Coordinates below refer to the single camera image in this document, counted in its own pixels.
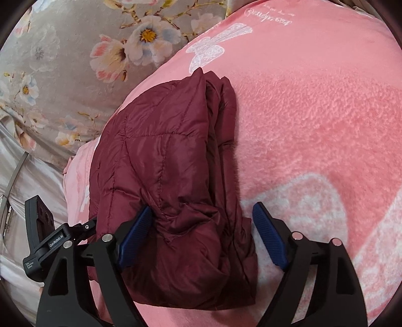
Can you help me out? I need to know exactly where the grey strap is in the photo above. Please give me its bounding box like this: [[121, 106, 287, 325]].
[[0, 154, 30, 214]]

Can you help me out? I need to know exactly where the maroon quilted jacket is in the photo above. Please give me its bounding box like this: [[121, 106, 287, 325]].
[[88, 67, 260, 307]]

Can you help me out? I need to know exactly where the pink fleece blanket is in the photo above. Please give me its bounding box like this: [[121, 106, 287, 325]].
[[63, 0, 402, 327]]

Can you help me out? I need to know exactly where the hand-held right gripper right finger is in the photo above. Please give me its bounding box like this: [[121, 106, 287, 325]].
[[252, 203, 368, 327]]

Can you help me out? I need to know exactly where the pale satin sheet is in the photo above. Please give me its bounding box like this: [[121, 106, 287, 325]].
[[0, 122, 71, 302]]

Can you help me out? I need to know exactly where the grey floral bedsheet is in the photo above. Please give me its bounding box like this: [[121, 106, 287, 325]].
[[0, 0, 239, 164]]

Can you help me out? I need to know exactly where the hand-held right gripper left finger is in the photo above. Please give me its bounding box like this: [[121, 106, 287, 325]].
[[36, 205, 154, 327]]

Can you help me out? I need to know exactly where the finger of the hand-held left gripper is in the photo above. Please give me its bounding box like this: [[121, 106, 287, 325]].
[[67, 219, 98, 244]]

